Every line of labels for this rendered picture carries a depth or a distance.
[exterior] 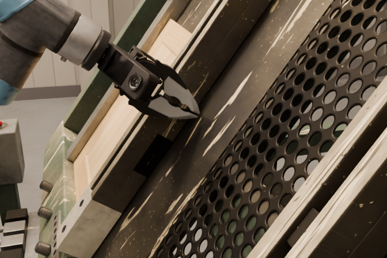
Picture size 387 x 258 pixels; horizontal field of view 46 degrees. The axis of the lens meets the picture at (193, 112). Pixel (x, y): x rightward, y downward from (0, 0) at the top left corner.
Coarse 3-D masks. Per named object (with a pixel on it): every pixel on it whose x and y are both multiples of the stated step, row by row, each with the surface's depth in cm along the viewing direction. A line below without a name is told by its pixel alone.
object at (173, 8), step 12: (168, 0) 124; (180, 0) 121; (168, 12) 121; (180, 12) 122; (156, 24) 121; (144, 36) 125; (156, 36) 122; (144, 48) 123; (108, 96) 125; (96, 108) 129; (108, 108) 126; (96, 120) 126; (84, 132) 127; (72, 144) 131; (84, 144) 128; (72, 156) 128
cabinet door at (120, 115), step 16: (176, 32) 111; (160, 48) 116; (176, 48) 105; (112, 112) 122; (128, 112) 112; (96, 128) 127; (112, 128) 116; (96, 144) 120; (112, 144) 110; (80, 160) 124; (96, 160) 114; (80, 176) 117; (80, 192) 110
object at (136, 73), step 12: (108, 48) 72; (120, 48) 73; (108, 60) 71; (120, 60) 70; (132, 60) 69; (108, 72) 71; (120, 72) 69; (132, 72) 68; (144, 72) 67; (120, 84) 69; (132, 84) 67; (144, 84) 66; (156, 84) 67; (132, 96) 67; (144, 96) 67
